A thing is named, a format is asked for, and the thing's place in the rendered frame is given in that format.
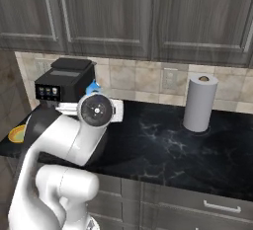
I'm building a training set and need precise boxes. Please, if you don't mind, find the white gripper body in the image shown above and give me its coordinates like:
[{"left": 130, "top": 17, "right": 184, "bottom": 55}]
[{"left": 54, "top": 99, "right": 126, "bottom": 124}]

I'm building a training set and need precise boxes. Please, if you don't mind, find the black coffee machine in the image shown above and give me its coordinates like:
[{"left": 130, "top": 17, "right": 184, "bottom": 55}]
[{"left": 34, "top": 57, "right": 98, "bottom": 104}]

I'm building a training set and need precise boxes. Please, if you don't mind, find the blue rounded object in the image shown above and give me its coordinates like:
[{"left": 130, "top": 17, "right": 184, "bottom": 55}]
[{"left": 85, "top": 79, "right": 103, "bottom": 96}]

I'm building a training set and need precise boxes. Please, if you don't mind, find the dark grey drawer front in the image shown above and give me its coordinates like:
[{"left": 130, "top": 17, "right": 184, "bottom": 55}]
[
  {"left": 141, "top": 181, "right": 253, "bottom": 223},
  {"left": 92, "top": 172, "right": 123, "bottom": 196},
  {"left": 86, "top": 190, "right": 123, "bottom": 220},
  {"left": 141, "top": 202, "right": 253, "bottom": 230}
]

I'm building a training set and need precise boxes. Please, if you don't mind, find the white paper towel roll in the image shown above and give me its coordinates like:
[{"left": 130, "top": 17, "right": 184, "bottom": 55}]
[{"left": 182, "top": 72, "right": 219, "bottom": 134}]

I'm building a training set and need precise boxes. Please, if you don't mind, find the dark grey cupboard door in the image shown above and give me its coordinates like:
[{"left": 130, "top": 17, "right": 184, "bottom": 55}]
[
  {"left": 151, "top": 0, "right": 253, "bottom": 68},
  {"left": 0, "top": 0, "right": 68, "bottom": 53},
  {"left": 54, "top": 0, "right": 155, "bottom": 60}
]

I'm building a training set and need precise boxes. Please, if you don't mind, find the yellow orange plate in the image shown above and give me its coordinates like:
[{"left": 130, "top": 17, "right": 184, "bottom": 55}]
[{"left": 7, "top": 123, "right": 28, "bottom": 144}]

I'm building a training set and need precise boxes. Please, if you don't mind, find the beige wall outlet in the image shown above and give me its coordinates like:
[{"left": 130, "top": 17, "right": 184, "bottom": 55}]
[{"left": 161, "top": 67, "right": 179, "bottom": 92}]

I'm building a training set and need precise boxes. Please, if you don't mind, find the silver cupboard handle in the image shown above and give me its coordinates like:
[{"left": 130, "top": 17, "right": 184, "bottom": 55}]
[
  {"left": 58, "top": 0, "right": 73, "bottom": 43},
  {"left": 42, "top": 0, "right": 59, "bottom": 42},
  {"left": 242, "top": 18, "right": 253, "bottom": 54}
]

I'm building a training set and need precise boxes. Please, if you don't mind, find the silver drawer handle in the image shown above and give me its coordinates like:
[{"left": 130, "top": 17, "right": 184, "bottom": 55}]
[{"left": 203, "top": 199, "right": 242, "bottom": 214}]

